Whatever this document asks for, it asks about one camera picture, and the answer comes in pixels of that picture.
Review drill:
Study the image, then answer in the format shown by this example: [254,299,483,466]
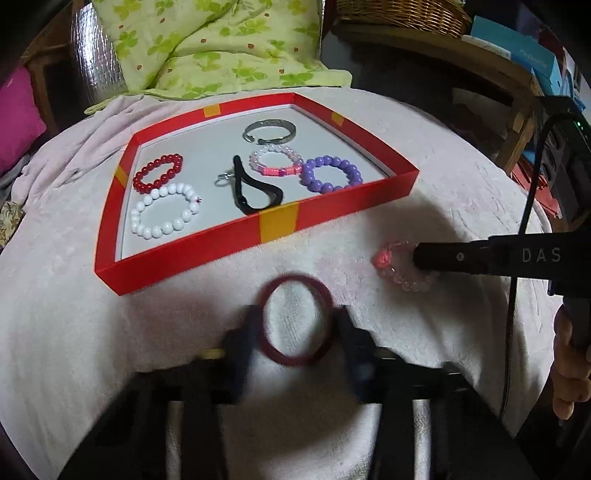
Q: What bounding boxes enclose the purple bead bracelet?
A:
[298,155,364,194]

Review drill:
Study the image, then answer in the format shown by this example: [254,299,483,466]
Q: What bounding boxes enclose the right hand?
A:
[551,305,590,420]

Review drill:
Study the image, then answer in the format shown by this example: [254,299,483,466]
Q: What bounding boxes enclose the silver foil mat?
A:
[70,1,126,106]

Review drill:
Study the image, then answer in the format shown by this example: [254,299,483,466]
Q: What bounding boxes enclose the silver metal bangle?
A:
[242,119,297,146]

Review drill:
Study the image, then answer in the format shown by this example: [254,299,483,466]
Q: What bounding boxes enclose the pink clear bead bracelet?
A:
[248,142,305,178]

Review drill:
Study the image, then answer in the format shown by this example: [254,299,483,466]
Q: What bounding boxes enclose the red cardboard tray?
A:
[94,92,420,295]

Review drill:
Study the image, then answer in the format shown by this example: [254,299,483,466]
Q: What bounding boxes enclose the green clover quilt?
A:
[93,0,353,100]

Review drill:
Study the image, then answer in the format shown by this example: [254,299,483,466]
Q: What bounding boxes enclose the blue box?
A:
[471,16,574,99]

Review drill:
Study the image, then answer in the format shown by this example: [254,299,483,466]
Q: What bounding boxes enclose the wicker basket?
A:
[335,0,472,38]

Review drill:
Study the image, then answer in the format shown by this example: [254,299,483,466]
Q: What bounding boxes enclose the wooden table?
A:
[332,22,543,174]

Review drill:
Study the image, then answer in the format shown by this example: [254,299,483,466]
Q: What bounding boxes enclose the floral patterned cloth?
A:
[0,201,25,250]

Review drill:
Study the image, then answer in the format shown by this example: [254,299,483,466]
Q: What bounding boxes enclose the pale pink blanket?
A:
[0,87,569,480]

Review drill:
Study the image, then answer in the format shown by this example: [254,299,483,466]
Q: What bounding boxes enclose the black cable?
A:
[499,112,562,421]

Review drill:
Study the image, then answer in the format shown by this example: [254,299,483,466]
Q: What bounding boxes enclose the white bead bracelet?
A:
[129,182,204,240]

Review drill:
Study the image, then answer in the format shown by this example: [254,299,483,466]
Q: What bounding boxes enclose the pink rose bead bracelet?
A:
[372,239,440,293]

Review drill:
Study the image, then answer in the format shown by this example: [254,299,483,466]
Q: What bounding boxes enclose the magenta pillow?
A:
[0,67,47,174]

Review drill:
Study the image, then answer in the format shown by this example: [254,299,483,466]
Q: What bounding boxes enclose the black strap with clasp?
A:
[213,155,285,216]

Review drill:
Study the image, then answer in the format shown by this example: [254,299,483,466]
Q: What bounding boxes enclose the red bead bracelet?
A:
[132,152,184,195]

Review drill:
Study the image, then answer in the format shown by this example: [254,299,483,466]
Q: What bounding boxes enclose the maroon fabric hair tie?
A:
[256,274,335,368]

